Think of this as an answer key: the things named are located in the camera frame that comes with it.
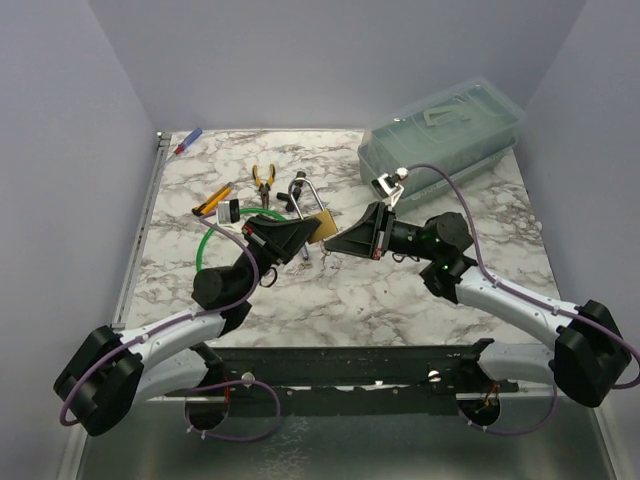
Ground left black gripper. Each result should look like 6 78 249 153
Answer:
234 215 322 300

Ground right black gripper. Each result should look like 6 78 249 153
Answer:
326 200 440 261

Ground brass padlock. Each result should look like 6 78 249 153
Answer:
294 177 338 244

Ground silver padlock keys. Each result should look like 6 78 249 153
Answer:
321 246 335 262

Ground green cable lock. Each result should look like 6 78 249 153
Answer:
195 207 287 272

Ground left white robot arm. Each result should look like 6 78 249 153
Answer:
53 215 320 436

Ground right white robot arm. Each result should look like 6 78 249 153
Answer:
324 202 631 408

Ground black T-shaped tool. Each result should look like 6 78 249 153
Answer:
276 171 306 213

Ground yellow utility knife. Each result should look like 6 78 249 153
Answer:
191 182 233 217

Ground translucent green plastic toolbox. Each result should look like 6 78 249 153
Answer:
357 78 525 187

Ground blue red screwdriver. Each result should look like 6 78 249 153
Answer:
173 128 203 155

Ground yellow handled pliers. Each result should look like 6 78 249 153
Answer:
252 163 276 210

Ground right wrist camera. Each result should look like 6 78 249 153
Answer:
371 167 409 210

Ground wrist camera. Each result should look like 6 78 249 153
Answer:
215 198 241 229
371 167 409 210

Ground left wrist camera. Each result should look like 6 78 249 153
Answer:
215 198 241 229

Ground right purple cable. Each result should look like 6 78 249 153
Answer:
407 163 640 390

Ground aluminium frame rail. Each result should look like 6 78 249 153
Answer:
83 131 172 337

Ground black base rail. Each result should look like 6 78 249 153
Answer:
99 342 581 419

